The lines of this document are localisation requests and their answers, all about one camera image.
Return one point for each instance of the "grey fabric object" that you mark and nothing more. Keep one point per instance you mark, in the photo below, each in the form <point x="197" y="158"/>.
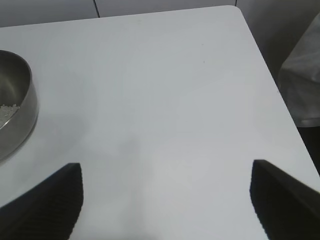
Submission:
<point x="300" y="87"/>

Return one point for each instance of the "white rice grains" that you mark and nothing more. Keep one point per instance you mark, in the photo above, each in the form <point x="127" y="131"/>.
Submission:
<point x="6" y="112"/>

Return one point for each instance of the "stainless steel mixing bowl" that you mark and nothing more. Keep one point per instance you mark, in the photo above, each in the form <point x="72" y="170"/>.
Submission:
<point x="27" y="120"/>

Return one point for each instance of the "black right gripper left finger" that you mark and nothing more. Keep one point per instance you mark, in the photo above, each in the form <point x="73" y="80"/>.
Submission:
<point x="45" y="207"/>

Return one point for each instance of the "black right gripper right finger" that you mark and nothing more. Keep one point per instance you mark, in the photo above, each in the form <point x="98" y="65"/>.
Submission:
<point x="285" y="207"/>

